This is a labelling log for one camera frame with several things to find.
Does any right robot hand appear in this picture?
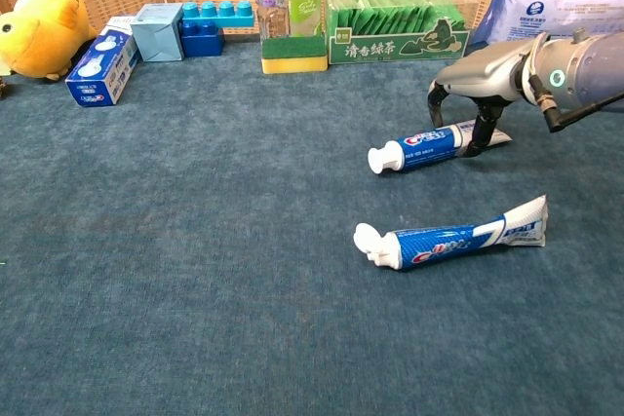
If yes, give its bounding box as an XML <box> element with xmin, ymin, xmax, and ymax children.
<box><xmin>427</xmin><ymin>31</ymin><xmax>543</xmax><ymax>159</ymax></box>

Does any Crest toothpaste tube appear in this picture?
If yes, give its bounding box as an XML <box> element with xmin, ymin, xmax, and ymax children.
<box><xmin>353</xmin><ymin>194</ymin><xmax>549</xmax><ymax>272</ymax></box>
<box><xmin>367</xmin><ymin>119</ymin><xmax>513</xmax><ymax>174</ymax></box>

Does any tissue pack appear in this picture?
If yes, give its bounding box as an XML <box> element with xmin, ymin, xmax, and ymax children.
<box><xmin>471</xmin><ymin>0</ymin><xmax>624</xmax><ymax>47</ymax></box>

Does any green tea bag box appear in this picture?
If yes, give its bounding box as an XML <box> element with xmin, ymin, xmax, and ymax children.
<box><xmin>326</xmin><ymin>0</ymin><xmax>479</xmax><ymax>65</ymax></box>

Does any green yellow sponge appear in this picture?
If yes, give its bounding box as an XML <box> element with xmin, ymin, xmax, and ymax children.
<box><xmin>260</xmin><ymin>34</ymin><xmax>330</xmax><ymax>75</ymax></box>

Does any long light blue toy brick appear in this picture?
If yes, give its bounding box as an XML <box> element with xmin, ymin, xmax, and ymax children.
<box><xmin>181</xmin><ymin>0</ymin><xmax>256</xmax><ymax>30</ymax></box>

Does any dark blue toy brick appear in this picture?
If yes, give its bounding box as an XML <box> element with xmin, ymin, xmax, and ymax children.
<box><xmin>180</xmin><ymin>20</ymin><xmax>226</xmax><ymax>58</ymax></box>

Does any light blue carton box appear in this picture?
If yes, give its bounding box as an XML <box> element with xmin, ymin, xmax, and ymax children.
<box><xmin>130</xmin><ymin>3</ymin><xmax>185</xmax><ymax>63</ymax></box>

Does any blue table cloth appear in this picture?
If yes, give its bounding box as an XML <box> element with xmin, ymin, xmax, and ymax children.
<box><xmin>0</xmin><ymin>40</ymin><xmax>624</xmax><ymax>416</ymax></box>

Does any yellow plush chick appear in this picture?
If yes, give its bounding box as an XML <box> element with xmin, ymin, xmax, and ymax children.
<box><xmin>0</xmin><ymin>0</ymin><xmax>98</xmax><ymax>82</ymax></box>

